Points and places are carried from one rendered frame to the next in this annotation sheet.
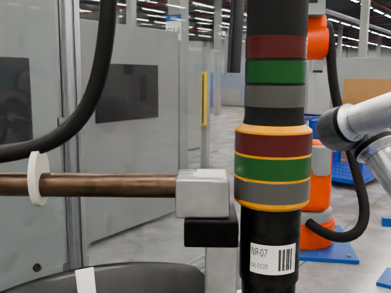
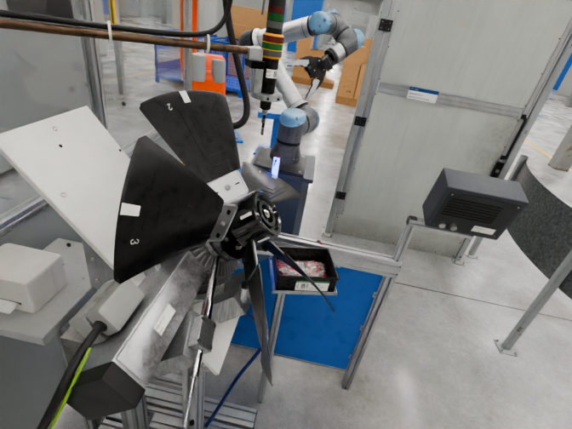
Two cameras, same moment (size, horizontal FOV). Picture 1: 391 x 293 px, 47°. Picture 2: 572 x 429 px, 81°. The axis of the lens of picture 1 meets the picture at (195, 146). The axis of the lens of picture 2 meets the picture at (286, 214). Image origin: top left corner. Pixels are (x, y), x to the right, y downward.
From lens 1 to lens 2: 0.53 m
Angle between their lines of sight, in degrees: 37
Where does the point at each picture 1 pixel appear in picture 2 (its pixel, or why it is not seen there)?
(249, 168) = (269, 46)
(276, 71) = (278, 17)
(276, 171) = (276, 47)
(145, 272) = (205, 94)
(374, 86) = (252, 14)
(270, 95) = (276, 25)
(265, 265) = (270, 75)
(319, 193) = not seen: hidden behind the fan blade
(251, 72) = (271, 16)
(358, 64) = not seen: outside the picture
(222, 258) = (260, 72)
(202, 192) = (256, 52)
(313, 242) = not seen: hidden behind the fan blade
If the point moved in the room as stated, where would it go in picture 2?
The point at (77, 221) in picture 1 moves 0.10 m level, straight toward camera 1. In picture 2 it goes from (99, 91) to (109, 98)
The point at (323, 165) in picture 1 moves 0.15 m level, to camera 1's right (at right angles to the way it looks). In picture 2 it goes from (220, 74) to (231, 75)
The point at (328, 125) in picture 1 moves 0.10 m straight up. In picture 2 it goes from (247, 40) to (248, 14)
